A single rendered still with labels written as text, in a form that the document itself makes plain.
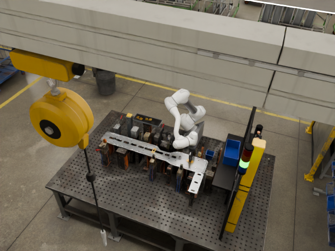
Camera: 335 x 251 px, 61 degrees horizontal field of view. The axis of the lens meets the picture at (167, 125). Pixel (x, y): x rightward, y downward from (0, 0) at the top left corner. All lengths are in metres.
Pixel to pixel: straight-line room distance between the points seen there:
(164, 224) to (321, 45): 2.97
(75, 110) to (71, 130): 0.05
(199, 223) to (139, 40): 2.95
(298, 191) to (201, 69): 4.49
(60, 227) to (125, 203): 1.14
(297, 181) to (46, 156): 4.07
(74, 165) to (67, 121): 3.20
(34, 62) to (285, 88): 0.50
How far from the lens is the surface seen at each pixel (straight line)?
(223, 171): 3.39
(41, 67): 0.69
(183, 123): 3.92
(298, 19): 9.84
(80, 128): 0.74
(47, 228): 4.30
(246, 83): 0.48
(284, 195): 4.76
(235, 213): 3.04
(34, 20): 0.62
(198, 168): 3.39
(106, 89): 6.13
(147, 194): 3.50
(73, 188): 3.68
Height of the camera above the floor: 3.56
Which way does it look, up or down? 41 degrees down
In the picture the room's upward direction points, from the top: 3 degrees clockwise
